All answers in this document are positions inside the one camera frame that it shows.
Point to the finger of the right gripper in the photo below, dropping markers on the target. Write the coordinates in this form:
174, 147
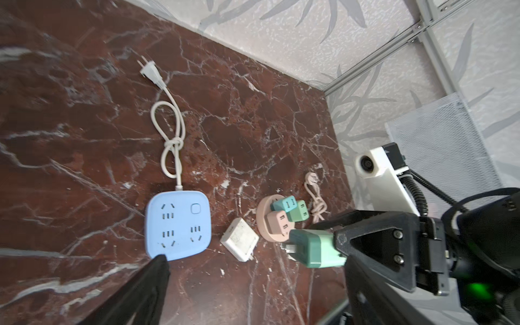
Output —
385, 242

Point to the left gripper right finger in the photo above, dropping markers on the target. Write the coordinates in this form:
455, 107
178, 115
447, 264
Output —
370, 300

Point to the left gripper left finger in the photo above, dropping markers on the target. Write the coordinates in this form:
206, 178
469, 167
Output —
139, 301

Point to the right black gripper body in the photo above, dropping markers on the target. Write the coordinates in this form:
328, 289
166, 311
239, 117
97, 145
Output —
481, 252

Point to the green plug adapter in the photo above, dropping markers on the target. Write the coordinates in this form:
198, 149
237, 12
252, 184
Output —
300, 213
313, 249

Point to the teal plug adapter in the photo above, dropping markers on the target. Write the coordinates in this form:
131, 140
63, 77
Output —
285, 204

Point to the pink plug adapter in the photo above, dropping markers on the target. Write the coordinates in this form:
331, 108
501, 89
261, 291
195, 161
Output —
279, 224

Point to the white plug adapter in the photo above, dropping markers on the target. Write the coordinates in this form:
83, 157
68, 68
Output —
240, 239

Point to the blue square power strip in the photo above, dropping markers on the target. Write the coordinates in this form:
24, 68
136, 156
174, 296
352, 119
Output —
177, 224

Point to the pink round power strip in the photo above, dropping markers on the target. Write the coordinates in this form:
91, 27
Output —
263, 208

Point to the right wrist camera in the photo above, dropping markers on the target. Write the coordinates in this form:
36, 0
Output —
380, 168

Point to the white wire basket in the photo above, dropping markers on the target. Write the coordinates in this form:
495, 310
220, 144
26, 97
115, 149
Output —
441, 142

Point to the aluminium frame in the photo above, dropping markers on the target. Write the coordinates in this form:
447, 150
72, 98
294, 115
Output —
429, 16

